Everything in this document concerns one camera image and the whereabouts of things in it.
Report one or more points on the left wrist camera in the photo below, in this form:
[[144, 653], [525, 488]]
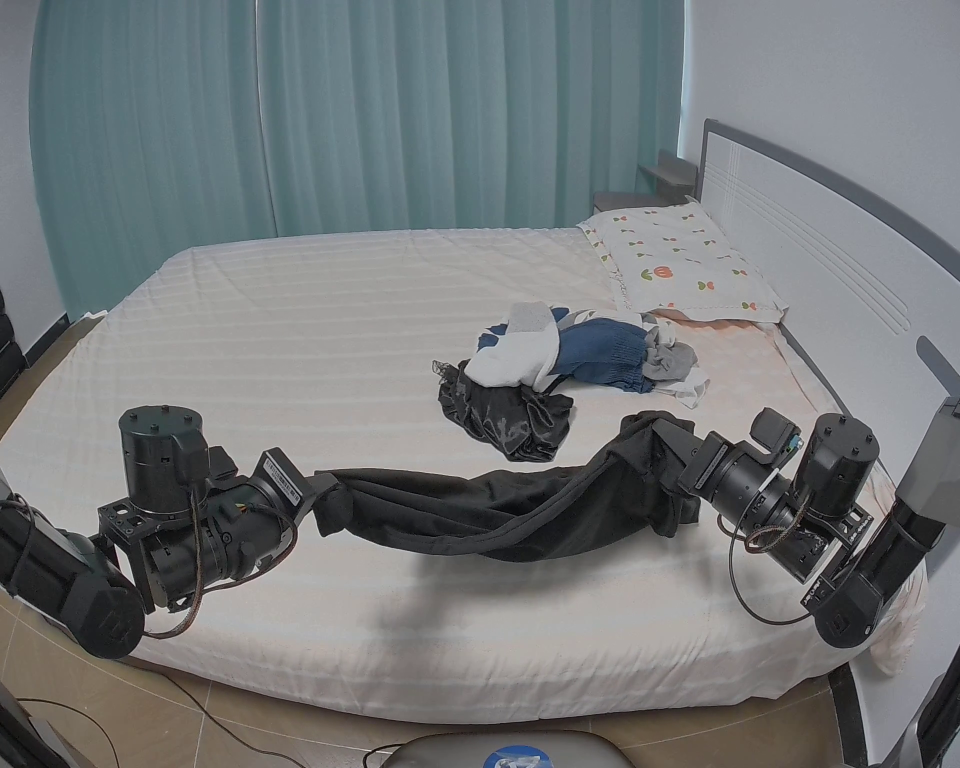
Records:
[[223, 463]]

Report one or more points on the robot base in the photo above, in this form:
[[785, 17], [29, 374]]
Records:
[[510, 750]]

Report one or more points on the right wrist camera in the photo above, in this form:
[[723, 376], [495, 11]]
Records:
[[772, 435]]

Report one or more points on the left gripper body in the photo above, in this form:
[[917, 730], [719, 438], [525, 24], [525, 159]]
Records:
[[262, 517]]

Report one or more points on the pile of clothes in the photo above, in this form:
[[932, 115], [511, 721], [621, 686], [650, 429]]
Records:
[[517, 356]]

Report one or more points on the white printed pillow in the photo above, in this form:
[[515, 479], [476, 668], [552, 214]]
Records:
[[675, 255]]

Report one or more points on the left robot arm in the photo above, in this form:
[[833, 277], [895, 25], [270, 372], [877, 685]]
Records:
[[75, 592]]

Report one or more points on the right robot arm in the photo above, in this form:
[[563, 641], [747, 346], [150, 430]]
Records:
[[840, 465]]

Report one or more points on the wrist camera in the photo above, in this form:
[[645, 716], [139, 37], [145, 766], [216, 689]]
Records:
[[772, 435], [223, 463]]

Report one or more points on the black chest of drawers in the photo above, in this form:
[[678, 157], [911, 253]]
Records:
[[9, 345]]

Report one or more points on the bed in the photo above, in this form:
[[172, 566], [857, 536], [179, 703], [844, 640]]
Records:
[[300, 337]]

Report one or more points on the blue-green curtain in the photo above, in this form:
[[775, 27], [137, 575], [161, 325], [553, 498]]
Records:
[[150, 150], [465, 112]]

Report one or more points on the grey bedside table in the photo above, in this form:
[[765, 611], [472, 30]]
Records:
[[660, 180]]

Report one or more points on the black satin garment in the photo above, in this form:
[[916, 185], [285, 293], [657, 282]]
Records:
[[510, 420]]

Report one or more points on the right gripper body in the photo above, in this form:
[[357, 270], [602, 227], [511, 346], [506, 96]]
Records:
[[742, 487]]

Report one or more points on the black T-shirt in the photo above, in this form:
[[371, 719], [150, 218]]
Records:
[[487, 510]]

